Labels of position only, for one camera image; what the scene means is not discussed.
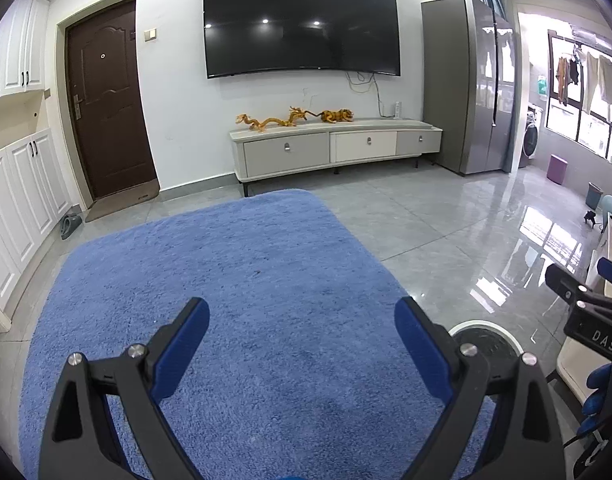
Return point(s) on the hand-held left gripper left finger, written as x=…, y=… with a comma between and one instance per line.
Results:
x=185, y=345

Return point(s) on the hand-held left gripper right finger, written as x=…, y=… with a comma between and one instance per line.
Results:
x=418, y=345

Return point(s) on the round white-rimmed trash can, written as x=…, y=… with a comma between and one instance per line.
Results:
x=491, y=342

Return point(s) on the person's right hand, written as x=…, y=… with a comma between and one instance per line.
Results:
x=598, y=395

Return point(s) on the white low table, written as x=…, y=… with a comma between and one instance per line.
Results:
x=576, y=365

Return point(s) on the small black object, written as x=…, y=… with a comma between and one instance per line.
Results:
x=589, y=218

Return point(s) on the grey waste bin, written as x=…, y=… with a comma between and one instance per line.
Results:
x=594, y=196

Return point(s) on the blue shaggy rug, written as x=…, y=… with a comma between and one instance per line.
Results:
x=266, y=285

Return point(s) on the purple stool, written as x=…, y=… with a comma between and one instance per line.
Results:
x=557, y=169

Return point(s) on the brown doormat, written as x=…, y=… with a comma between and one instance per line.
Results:
x=118, y=208

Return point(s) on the washing machine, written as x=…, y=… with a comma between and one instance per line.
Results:
x=530, y=137

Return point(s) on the grey slippers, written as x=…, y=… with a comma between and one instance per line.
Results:
x=70, y=225

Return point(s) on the hanging clothes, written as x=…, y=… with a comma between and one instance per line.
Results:
x=593, y=80

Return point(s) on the white television cabinet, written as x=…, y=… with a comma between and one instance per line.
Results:
x=286, y=152

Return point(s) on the white floor cabinets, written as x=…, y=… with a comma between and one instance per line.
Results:
x=20, y=200

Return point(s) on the grey refrigerator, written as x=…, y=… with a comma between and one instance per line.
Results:
x=461, y=85

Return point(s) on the long golden dragon figurine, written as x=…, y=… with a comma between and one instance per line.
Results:
x=263, y=122

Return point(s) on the white power strip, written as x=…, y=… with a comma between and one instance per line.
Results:
x=398, y=110

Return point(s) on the golden tiger figurine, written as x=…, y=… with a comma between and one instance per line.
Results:
x=338, y=116

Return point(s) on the short golden dragon figurine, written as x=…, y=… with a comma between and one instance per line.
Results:
x=300, y=116

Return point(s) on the dark brown door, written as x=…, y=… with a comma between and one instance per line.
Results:
x=110, y=100

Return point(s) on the wall light switch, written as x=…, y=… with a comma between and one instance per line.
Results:
x=150, y=34

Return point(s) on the white wall cabinets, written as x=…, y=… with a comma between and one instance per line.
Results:
x=20, y=45

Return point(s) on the black wall television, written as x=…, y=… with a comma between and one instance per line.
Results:
x=301, y=20

